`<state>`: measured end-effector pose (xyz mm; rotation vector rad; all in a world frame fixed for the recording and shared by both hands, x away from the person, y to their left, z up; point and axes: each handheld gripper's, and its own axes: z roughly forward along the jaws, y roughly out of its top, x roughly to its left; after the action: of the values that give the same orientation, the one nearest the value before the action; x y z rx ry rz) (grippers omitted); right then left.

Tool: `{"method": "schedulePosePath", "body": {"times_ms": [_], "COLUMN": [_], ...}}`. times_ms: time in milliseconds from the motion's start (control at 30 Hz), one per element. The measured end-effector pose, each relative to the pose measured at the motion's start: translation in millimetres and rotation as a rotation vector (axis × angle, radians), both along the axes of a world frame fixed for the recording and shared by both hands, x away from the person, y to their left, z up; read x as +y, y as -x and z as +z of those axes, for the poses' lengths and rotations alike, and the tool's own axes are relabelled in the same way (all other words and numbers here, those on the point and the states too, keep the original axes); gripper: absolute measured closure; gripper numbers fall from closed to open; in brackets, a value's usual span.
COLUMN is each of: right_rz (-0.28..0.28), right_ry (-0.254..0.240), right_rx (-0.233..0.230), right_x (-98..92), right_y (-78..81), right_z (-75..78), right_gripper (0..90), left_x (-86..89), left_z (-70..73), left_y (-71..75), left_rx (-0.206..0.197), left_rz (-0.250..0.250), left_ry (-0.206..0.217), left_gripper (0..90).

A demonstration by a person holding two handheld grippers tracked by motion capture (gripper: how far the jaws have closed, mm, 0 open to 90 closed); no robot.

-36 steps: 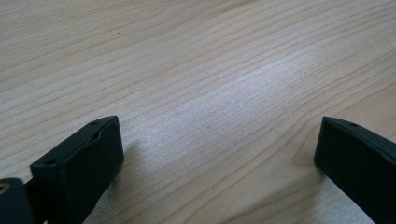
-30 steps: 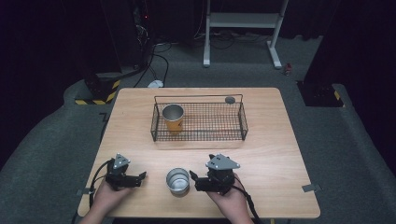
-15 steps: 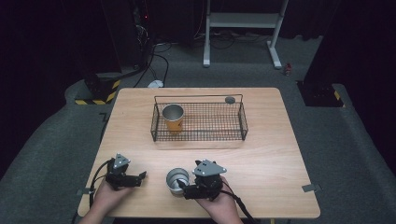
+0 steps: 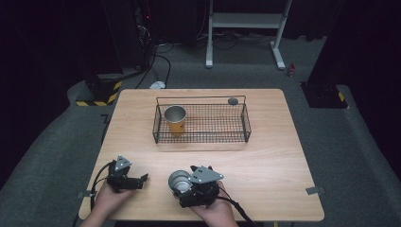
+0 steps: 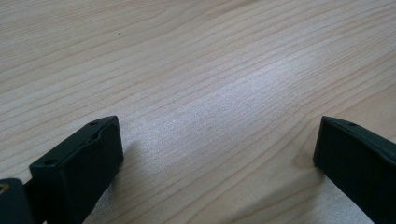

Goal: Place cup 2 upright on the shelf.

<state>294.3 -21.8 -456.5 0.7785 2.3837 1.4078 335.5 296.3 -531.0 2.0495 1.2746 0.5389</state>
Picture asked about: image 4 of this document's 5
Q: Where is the grey tape piece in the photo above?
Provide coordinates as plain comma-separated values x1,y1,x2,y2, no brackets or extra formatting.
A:
305,185,326,196
77,190,96,200

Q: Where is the black yellow striped stand base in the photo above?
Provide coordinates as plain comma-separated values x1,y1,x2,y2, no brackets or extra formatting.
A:
75,74,123,108

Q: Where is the black floor cable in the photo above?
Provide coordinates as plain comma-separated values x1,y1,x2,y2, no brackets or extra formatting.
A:
135,44,173,90

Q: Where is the orange cup with metal inside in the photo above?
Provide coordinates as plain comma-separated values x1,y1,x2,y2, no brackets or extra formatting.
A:
164,105,187,134

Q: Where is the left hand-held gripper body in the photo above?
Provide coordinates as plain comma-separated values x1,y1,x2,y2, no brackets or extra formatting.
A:
106,154,143,194

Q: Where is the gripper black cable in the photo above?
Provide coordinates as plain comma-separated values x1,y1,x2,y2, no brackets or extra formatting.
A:
89,160,113,212
218,196,260,227

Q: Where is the white metal stand frame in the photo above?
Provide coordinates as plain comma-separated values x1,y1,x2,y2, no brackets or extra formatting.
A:
205,0,293,71

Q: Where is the person's left hand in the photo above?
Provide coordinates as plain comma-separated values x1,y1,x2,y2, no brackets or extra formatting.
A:
93,182,136,219

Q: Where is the silver metal cup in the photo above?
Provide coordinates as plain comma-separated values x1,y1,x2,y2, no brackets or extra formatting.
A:
167,169,193,196

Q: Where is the dark computer tower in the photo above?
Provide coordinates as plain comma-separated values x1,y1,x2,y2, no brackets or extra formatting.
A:
121,0,159,71

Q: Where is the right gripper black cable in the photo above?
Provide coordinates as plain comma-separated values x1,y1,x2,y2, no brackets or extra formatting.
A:
218,196,260,227

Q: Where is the person's right hand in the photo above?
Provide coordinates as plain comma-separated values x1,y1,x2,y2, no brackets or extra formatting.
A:
190,181,238,227

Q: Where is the black stand base yellow mark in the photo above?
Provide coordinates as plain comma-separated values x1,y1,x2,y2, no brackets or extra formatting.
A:
301,81,349,110

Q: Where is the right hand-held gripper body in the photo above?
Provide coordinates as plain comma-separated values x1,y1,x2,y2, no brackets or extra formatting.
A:
176,165,225,209

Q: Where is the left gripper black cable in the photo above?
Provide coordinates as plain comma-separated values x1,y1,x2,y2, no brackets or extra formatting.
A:
89,160,113,212

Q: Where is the black wire basket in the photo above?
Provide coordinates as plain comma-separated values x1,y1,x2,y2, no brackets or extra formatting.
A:
151,95,253,145

